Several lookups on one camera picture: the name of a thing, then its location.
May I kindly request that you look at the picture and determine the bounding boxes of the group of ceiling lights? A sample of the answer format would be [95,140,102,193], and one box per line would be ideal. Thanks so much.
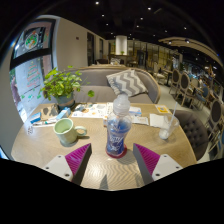
[93,1,191,44]

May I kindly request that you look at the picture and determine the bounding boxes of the light blue small box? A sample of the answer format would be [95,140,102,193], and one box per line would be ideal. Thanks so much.
[55,107,72,121]

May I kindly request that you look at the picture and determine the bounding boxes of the grey tufted armchair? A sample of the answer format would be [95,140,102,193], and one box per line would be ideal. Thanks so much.
[171,109,209,162]

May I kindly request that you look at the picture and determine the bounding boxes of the green potted plant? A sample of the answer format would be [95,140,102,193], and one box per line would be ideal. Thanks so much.
[39,65,95,109]

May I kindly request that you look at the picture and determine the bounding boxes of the clear plastic cup with straw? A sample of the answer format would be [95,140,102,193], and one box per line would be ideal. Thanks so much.
[158,101,181,140]

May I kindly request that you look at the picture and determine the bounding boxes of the grey white chevron pillow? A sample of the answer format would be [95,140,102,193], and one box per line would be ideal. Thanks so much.
[105,68,149,98]

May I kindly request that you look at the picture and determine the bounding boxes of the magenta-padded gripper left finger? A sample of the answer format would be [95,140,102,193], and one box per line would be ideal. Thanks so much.
[41,143,92,185]

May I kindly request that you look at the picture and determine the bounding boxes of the yellow paper card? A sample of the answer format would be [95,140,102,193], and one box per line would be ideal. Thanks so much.
[154,104,171,114]

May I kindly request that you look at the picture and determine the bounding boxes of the window with festive stickers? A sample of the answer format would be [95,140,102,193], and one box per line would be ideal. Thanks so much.
[9,19,56,111]

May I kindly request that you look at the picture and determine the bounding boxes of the blue and white packet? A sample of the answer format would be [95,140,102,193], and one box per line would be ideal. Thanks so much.
[128,105,143,117]

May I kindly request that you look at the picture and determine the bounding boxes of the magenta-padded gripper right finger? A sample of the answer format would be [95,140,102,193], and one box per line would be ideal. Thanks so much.
[132,143,184,185]

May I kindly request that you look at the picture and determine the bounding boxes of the clear bottle with blue label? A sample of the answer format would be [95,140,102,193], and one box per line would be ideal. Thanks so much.
[105,93,133,158]

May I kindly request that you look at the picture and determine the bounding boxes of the blue and white small box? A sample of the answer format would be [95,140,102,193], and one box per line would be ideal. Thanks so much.
[29,111,42,124]

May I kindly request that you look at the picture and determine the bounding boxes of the white paper napkin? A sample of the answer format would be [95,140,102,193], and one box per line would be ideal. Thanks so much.
[148,113,166,128]

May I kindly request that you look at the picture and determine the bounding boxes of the white printed menu sheet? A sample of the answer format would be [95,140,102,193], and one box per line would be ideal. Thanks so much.
[70,102,114,120]

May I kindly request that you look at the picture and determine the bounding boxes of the grey curved sofa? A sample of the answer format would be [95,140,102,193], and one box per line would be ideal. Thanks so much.
[68,65,162,104]

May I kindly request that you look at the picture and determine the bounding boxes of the group of dining chairs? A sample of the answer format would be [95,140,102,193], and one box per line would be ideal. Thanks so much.
[151,61,224,151]

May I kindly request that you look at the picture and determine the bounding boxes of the pale green ceramic mug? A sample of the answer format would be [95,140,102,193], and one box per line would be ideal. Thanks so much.
[53,117,88,145]

